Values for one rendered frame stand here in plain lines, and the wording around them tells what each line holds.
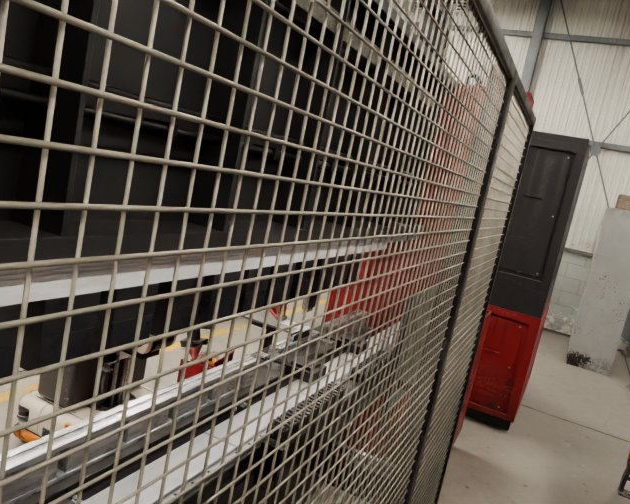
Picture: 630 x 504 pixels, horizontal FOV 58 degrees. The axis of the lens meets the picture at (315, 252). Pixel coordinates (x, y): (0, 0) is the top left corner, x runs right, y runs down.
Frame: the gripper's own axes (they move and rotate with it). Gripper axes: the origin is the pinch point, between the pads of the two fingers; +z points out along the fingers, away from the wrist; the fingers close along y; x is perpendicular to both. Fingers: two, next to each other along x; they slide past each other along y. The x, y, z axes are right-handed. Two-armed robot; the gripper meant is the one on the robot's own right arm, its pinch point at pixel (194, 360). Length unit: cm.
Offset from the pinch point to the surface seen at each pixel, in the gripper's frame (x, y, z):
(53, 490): -114, 23, -1
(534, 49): 703, 206, -287
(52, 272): -143, 52, -55
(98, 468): -101, 25, -1
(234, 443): -88, 56, -5
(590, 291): 521, 251, 46
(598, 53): 707, 293, -273
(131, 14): -118, 52, -103
